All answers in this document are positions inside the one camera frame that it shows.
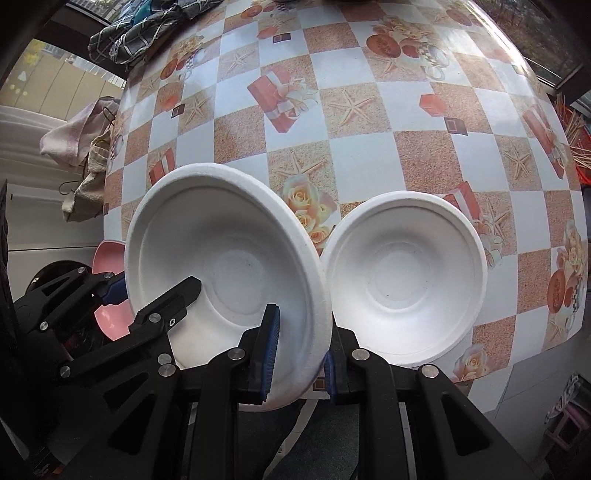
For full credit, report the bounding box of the pink square plate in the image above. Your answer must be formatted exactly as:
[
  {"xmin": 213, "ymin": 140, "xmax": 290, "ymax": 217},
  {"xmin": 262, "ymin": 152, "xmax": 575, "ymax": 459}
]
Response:
[{"xmin": 91, "ymin": 239, "xmax": 136, "ymax": 342}]

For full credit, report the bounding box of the white bowl large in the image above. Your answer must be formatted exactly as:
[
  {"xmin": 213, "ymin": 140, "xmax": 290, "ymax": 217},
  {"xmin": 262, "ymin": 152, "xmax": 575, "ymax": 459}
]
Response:
[{"xmin": 124, "ymin": 163, "xmax": 332, "ymax": 411}]

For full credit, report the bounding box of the white bowl small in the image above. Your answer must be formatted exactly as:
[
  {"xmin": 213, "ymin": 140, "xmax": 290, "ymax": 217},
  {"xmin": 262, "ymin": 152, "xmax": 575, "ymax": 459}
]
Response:
[{"xmin": 321, "ymin": 191, "xmax": 488, "ymax": 367}]

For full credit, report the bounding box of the pink white towel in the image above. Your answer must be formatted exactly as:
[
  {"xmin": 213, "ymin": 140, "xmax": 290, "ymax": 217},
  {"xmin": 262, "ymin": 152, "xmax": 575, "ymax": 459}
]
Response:
[{"xmin": 39, "ymin": 96, "xmax": 120, "ymax": 168}]

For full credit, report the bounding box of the dark checked cloth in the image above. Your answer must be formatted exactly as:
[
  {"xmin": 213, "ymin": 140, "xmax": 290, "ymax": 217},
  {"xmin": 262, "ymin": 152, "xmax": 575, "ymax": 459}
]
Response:
[{"xmin": 87, "ymin": 0, "xmax": 221, "ymax": 65}]

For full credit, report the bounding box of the orange basket with sticks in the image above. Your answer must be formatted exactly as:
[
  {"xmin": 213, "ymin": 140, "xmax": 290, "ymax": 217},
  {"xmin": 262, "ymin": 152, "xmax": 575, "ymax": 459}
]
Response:
[{"xmin": 554, "ymin": 93, "xmax": 590, "ymax": 187}]

